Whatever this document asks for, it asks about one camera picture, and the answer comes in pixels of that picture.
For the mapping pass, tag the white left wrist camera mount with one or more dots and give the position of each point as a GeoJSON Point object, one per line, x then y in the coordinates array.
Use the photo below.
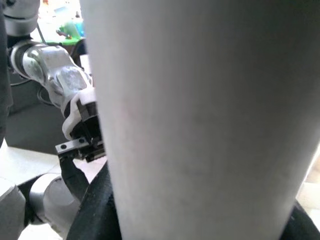
{"type": "Point", "coordinates": [68, 125]}

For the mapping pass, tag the green plastic toy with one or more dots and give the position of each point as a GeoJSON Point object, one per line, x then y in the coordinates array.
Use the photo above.
{"type": "Point", "coordinates": [72, 28]}

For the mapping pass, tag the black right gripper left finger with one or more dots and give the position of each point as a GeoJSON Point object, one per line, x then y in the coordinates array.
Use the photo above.
{"type": "Point", "coordinates": [95, 212]}

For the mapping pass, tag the silver robot hip joint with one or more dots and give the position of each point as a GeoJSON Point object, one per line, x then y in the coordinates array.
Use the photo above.
{"type": "Point", "coordinates": [55, 200]}

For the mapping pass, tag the white plastic table leg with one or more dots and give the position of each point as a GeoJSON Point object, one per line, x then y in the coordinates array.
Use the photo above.
{"type": "Point", "coordinates": [200, 112]}

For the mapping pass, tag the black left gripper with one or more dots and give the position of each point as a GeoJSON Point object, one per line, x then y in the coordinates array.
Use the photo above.
{"type": "Point", "coordinates": [87, 125]}

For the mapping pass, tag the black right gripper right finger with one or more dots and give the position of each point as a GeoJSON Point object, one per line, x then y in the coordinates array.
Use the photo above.
{"type": "Point", "coordinates": [305, 225]}

